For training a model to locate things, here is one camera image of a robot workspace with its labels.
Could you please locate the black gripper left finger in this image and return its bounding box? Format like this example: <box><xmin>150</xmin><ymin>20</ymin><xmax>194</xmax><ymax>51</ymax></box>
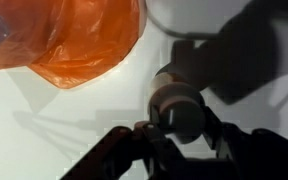
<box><xmin>133</xmin><ymin>120</ymin><xmax>185</xmax><ymax>180</ymax></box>

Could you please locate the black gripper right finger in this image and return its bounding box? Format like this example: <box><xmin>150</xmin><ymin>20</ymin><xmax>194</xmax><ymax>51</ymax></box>
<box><xmin>201</xmin><ymin>105</ymin><xmax>242</xmax><ymax>163</ymax></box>

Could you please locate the white and orange bottle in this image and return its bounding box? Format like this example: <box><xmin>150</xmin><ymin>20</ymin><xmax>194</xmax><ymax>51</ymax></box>
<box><xmin>148</xmin><ymin>63</ymin><xmax>207</xmax><ymax>138</ymax></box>

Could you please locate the orange plastic bag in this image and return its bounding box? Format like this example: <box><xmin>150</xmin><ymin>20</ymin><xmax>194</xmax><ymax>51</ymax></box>
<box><xmin>0</xmin><ymin>0</ymin><xmax>148</xmax><ymax>90</ymax></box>

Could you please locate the grey cable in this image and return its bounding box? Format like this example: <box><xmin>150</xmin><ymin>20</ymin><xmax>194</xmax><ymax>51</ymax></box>
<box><xmin>145</xmin><ymin>0</ymin><xmax>220</xmax><ymax>40</ymax></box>

